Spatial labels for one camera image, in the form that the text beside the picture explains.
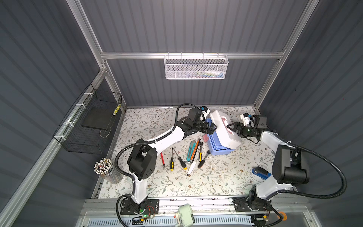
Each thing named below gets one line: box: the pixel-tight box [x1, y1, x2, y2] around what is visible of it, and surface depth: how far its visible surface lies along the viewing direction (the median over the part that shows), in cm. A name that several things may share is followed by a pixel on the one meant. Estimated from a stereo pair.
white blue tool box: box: [205, 109, 242, 156], surface depth 88 cm
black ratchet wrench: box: [197, 150, 211, 169], surface depth 90 cm
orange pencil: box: [190, 138, 201, 164], surface depth 96 cm
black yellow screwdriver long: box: [172, 147, 188, 171], surface depth 89 cm
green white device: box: [174, 203, 196, 227], surface depth 68 cm
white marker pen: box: [187, 161, 197, 177], surface depth 88 cm
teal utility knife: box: [186, 139, 197, 163], surface depth 96 cm
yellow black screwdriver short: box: [169, 147, 175, 172], surface depth 90 cm
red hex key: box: [160, 152, 166, 168], surface depth 93 cm
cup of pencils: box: [93, 157, 124, 184], surface depth 72 cm
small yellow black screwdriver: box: [198, 145, 203, 163], surface depth 93 cm
